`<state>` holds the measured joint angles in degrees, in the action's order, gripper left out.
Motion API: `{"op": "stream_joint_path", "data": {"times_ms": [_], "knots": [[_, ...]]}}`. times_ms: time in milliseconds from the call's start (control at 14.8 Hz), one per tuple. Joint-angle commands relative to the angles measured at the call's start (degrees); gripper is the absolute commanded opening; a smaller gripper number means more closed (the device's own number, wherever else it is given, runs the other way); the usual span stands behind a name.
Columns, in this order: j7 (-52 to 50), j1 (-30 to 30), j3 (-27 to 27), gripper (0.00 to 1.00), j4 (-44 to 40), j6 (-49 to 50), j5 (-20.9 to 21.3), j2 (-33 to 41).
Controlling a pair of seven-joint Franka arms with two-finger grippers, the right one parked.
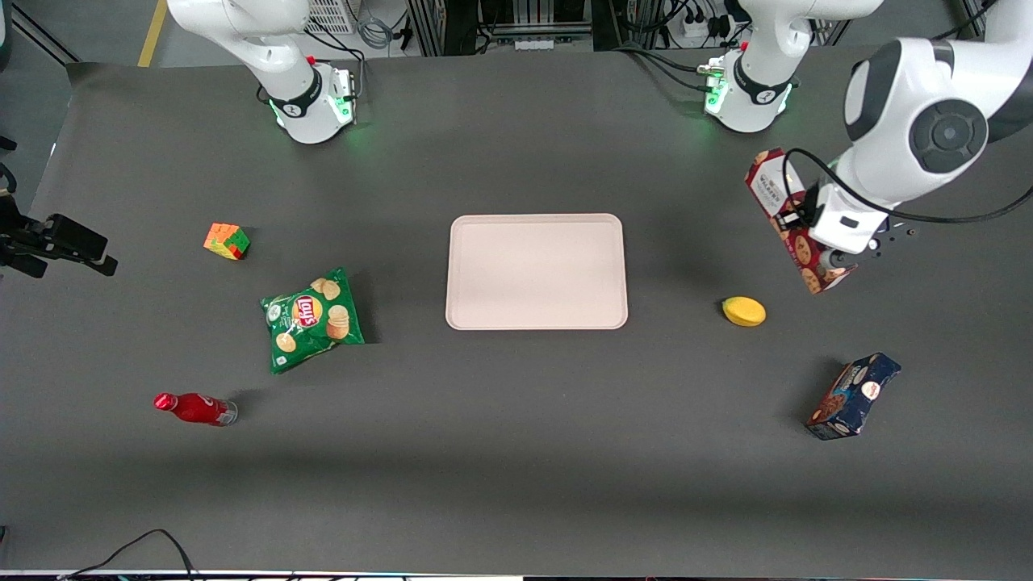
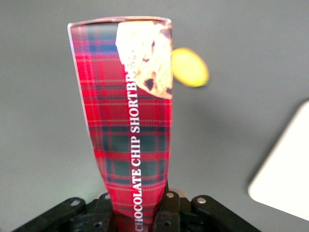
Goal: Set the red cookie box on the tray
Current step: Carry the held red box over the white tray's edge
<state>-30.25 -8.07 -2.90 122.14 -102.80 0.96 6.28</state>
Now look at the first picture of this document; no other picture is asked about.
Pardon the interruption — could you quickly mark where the black right base cable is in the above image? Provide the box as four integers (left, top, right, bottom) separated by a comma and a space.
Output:
305, 23, 366, 107

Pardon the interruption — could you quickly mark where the black left base cable bundle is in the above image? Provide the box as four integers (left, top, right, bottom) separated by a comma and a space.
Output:
612, 42, 715, 91

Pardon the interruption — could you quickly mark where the black equipment rack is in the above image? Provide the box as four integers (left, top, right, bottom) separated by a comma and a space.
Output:
406, 0, 596, 57

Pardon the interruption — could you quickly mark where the yellow lemon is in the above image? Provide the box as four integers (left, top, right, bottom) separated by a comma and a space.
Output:
721, 296, 767, 328

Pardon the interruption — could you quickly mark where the green chips bag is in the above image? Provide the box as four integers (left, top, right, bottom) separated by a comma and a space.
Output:
260, 267, 366, 375

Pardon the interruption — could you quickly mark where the white perforated box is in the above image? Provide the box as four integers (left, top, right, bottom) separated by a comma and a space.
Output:
305, 0, 358, 36

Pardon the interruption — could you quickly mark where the beige plastic tray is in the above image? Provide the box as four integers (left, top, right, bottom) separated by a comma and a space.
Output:
445, 213, 629, 332

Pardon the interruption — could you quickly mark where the thin black table-edge cable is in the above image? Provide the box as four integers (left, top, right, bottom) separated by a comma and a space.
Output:
56, 529, 199, 581

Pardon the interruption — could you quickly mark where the red cookie box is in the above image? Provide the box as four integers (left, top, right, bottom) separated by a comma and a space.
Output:
744, 148, 858, 296

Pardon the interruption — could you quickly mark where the red cola bottle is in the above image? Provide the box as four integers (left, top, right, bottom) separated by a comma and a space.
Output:
153, 392, 239, 427

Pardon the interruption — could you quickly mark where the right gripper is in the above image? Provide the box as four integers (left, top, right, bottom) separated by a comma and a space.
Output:
0, 192, 119, 279

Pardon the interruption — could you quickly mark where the blue cookie box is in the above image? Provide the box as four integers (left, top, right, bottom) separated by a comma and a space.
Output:
805, 352, 902, 441

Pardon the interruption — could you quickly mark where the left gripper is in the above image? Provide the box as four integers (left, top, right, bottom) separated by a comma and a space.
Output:
773, 182, 890, 253

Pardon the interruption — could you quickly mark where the colourful puzzle cube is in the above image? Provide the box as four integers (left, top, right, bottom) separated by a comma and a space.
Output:
203, 223, 252, 261

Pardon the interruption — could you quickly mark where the grey coiled cable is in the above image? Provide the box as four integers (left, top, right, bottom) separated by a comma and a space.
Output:
358, 15, 398, 51

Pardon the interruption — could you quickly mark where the white power strip with plugs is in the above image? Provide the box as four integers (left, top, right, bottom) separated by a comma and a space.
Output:
682, 10, 734, 43

